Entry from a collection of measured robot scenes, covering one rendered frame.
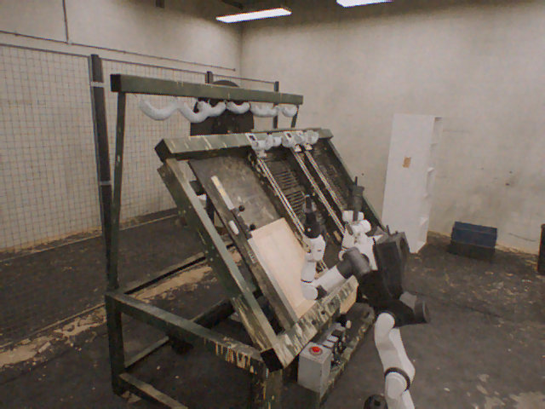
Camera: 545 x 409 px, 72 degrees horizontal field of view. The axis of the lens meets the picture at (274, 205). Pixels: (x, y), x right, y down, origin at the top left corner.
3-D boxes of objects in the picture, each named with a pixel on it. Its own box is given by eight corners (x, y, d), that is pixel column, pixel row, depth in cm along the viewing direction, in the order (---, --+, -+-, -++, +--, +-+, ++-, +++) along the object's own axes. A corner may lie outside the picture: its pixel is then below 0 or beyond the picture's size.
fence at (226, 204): (289, 325, 207) (295, 323, 204) (207, 181, 217) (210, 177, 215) (294, 321, 211) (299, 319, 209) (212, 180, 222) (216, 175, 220)
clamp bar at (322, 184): (359, 257, 307) (384, 245, 294) (286, 137, 320) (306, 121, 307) (364, 254, 315) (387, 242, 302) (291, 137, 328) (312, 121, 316)
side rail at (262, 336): (258, 352, 189) (272, 346, 183) (156, 169, 202) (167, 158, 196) (264, 346, 194) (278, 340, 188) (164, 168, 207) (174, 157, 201)
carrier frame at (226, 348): (273, 494, 204) (279, 363, 183) (111, 392, 272) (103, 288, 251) (382, 316, 387) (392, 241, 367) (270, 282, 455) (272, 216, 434)
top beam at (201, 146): (161, 164, 198) (171, 153, 193) (152, 147, 199) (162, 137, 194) (326, 142, 382) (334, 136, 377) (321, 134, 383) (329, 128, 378)
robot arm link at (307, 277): (305, 254, 198) (298, 286, 203) (302, 262, 188) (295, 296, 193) (324, 259, 196) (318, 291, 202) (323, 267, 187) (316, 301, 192)
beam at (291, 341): (270, 374, 187) (285, 369, 181) (257, 353, 189) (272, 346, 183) (386, 247, 371) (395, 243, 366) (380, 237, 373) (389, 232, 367)
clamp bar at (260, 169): (324, 292, 246) (353, 279, 233) (235, 142, 259) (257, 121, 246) (329, 286, 254) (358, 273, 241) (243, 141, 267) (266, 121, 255)
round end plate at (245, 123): (197, 190, 271) (194, 74, 251) (191, 188, 274) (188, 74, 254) (257, 175, 337) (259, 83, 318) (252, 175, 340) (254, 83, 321)
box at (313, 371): (319, 395, 174) (322, 362, 170) (296, 385, 180) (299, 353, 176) (329, 380, 184) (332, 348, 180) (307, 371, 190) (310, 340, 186)
